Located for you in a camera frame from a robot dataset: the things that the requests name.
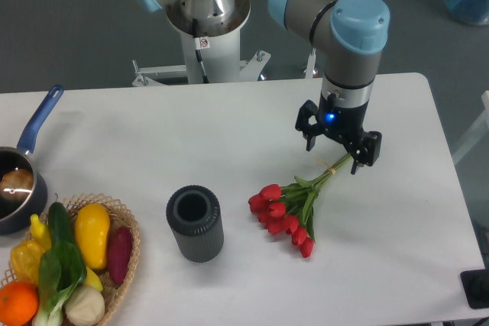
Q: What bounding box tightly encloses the blue handled saucepan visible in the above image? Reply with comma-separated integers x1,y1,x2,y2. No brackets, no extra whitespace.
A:
1,85,64,235

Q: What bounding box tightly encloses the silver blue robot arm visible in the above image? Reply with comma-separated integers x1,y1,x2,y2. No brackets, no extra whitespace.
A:
137,0,390,167

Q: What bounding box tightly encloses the woven wicker basket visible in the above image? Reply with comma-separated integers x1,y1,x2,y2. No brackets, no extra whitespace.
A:
1,194,140,325

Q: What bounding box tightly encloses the yellow banana tip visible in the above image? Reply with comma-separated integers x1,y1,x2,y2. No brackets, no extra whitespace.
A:
83,267,103,292

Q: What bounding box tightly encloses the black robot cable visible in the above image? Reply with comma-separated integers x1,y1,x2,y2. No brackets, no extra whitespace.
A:
191,18,210,84

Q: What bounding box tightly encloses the dark green cucumber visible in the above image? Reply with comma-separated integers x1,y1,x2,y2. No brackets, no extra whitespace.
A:
48,201,76,245

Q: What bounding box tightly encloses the orange fruit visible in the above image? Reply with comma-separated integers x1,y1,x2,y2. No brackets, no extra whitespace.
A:
1,281,39,325

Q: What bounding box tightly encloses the purple sweet potato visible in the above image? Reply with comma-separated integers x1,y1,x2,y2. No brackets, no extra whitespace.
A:
107,226,133,286

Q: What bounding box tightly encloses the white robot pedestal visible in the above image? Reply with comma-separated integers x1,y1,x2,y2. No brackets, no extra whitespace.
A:
132,0,271,87

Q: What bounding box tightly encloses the beige garlic bulb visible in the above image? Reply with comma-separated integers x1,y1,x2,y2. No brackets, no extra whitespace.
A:
65,286,105,326

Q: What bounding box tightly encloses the small yellow pepper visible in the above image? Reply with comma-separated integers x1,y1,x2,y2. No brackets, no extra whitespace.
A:
30,214,51,250

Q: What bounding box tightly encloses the green bok choy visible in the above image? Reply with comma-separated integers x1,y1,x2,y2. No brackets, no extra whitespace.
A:
32,240,86,325

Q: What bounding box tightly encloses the yellow squash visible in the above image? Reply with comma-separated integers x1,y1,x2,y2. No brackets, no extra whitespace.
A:
74,203,111,270

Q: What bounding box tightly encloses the dark grey ribbed vase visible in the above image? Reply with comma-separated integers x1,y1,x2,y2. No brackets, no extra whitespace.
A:
166,185,224,263

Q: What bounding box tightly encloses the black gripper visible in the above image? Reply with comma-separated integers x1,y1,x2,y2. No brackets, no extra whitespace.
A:
295,95,382,175

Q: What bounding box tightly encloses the red tulip bouquet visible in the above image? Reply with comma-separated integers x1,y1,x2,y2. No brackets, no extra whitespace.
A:
248,153,351,259

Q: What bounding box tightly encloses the yellow bell pepper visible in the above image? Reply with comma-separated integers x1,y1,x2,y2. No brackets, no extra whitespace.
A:
10,240,45,286

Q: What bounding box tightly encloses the black device at edge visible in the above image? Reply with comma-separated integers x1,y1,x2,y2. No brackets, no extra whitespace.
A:
460,270,488,309

